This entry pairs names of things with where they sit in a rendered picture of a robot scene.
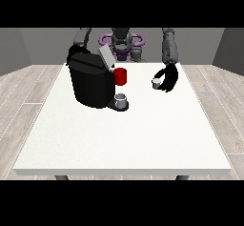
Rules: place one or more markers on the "red pod holder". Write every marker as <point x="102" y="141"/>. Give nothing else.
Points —
<point x="120" y="76"/>

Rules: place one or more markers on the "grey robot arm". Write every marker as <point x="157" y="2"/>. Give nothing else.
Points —
<point x="82" y="36"/>
<point x="169" y="47"/>

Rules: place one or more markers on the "small grey cup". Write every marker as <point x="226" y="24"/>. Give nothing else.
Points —
<point x="121" y="101"/>

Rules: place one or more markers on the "grey robot trunk purple rings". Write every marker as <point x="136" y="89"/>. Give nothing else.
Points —
<point x="122" y="45"/>

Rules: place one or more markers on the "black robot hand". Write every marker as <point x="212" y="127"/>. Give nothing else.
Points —
<point x="77" y="48"/>
<point x="170" y="77"/>

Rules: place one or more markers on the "dark table leg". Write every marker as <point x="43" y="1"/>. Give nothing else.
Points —
<point x="182" y="177"/>
<point x="61" y="177"/>

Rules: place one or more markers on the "pale grey machine lid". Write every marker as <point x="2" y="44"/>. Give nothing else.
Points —
<point x="106" y="55"/>

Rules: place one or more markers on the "black coffee machine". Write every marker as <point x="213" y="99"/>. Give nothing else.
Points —
<point x="90" y="83"/>

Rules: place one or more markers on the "small grey coffee pod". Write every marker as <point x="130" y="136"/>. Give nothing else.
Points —
<point x="156" y="83"/>

